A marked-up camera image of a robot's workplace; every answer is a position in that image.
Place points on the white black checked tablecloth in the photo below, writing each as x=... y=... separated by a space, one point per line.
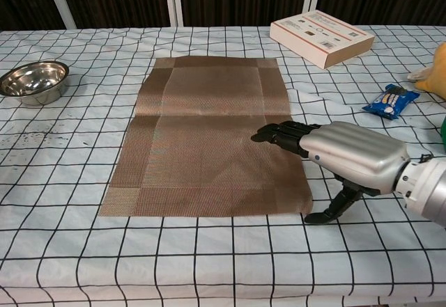
x=174 y=258

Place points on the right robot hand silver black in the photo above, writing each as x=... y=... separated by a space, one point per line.
x=355 y=154

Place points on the white box with orange stripes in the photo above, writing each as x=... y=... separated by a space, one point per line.
x=320 y=39

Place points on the brown woven placemat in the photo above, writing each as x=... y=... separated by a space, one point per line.
x=209 y=147

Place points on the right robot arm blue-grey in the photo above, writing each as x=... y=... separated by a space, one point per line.
x=428 y=188

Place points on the stainless steel bowl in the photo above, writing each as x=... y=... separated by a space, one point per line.
x=33 y=82

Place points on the blue cookie packet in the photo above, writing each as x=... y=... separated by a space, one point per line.
x=390 y=101

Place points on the green and yellow pack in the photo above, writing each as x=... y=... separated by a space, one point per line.
x=443 y=125

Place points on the yellow plush duck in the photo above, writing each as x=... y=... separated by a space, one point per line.
x=437 y=74

